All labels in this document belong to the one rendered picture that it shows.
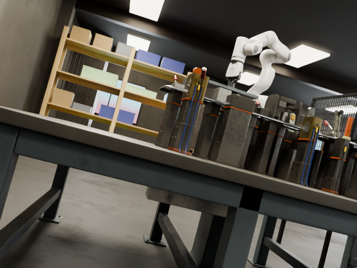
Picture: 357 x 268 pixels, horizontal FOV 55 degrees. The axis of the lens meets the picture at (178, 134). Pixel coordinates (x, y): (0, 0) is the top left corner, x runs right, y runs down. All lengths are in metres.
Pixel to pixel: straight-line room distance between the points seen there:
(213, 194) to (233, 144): 0.57
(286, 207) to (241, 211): 0.16
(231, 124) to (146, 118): 9.48
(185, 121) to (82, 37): 5.70
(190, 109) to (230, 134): 0.23
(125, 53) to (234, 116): 5.50
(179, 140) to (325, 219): 0.66
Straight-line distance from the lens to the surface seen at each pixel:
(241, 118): 1.63
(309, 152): 1.83
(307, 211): 1.23
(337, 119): 2.40
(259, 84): 2.51
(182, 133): 1.50
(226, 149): 1.61
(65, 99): 6.91
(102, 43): 7.04
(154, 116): 11.06
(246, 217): 1.14
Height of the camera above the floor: 0.72
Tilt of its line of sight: 2 degrees up
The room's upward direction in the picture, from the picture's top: 15 degrees clockwise
